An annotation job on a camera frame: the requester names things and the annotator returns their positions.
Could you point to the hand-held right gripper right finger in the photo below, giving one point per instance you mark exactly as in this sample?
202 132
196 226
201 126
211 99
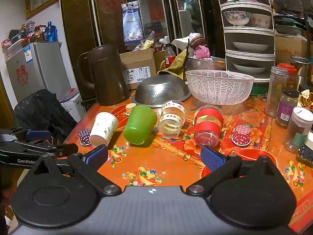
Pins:
212 161

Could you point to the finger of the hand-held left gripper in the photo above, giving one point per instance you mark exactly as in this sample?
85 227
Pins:
36 134
66 149

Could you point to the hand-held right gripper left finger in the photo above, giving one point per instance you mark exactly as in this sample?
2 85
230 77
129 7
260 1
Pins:
96 157

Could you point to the white paper cup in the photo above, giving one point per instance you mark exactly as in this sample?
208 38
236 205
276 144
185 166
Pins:
104 127

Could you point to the clear cup with red band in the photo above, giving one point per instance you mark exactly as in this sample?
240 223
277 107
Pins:
207 127

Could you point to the green plastic cup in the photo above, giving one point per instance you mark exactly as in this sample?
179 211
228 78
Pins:
139 124

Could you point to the clear plastic cup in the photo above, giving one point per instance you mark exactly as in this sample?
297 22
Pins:
171 120

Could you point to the black bag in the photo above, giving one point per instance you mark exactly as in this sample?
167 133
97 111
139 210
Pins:
41 112

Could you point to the purple dotted cupcake liner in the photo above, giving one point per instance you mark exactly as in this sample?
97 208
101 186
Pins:
84 137

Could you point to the red dotted cupcake liner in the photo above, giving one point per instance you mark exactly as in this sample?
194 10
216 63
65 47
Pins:
241 135

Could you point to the white carton box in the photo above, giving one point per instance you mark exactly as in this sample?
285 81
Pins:
73 105

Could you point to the red printed tablecloth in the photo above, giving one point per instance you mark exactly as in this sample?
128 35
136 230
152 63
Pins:
166 156

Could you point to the yellow dotted cupcake liner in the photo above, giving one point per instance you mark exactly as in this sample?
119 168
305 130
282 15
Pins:
130 109

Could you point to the grey refrigerator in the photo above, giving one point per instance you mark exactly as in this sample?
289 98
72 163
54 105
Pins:
36 71

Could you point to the white plastic basket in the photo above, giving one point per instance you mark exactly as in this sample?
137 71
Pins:
218 85

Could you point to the brown plastic pitcher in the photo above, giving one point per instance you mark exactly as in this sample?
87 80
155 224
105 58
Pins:
107 76

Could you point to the green plastic basket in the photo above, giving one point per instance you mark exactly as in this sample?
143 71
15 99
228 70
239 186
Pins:
258 89

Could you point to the steel colander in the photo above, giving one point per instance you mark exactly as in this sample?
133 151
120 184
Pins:
160 89

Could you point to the jar with white lid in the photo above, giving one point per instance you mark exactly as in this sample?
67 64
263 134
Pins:
297 129

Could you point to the jar with black lid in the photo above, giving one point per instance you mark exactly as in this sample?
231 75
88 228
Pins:
287 107

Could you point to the tall clear glass jar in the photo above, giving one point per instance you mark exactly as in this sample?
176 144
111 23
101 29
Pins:
275 93

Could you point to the black boxy object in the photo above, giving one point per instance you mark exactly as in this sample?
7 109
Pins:
305 151

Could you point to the steel basin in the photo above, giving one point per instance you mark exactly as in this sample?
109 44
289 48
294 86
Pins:
205 64

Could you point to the white plate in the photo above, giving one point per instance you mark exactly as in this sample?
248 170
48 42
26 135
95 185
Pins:
250 46
249 68

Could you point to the black cooking pot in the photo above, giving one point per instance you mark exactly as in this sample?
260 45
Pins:
17 36

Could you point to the olive green cloth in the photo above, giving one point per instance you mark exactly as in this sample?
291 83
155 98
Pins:
174 66

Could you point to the blue water bottle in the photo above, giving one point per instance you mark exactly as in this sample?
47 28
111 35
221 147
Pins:
51 33

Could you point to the brown cardboard box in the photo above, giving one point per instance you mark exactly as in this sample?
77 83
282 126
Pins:
139 63

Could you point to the pink plastic bag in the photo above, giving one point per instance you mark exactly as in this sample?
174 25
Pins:
201 52

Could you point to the soda bottle with red label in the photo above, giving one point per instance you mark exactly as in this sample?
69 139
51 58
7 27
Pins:
169 57

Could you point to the jar with red lid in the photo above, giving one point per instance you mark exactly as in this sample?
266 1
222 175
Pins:
291 73

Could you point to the white plastic bag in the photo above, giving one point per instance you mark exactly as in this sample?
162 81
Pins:
181 42

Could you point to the yellow snack bag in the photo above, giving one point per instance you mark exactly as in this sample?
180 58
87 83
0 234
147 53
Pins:
146 44

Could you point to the dark mirrored wardrobe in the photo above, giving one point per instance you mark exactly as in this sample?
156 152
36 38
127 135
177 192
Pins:
80 17

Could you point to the steel kettle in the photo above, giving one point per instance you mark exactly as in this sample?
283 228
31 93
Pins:
302 68

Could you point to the white tiered dish rack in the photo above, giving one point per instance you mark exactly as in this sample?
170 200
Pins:
249 34

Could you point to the large cardboard box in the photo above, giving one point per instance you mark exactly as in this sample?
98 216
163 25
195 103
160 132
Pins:
289 49

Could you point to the hanging clear snack bag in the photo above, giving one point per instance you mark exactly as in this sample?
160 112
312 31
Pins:
132 24

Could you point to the blue floral bowl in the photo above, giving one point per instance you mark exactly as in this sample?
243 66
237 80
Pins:
236 18

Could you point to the beige bowl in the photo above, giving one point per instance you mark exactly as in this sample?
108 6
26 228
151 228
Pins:
261 20

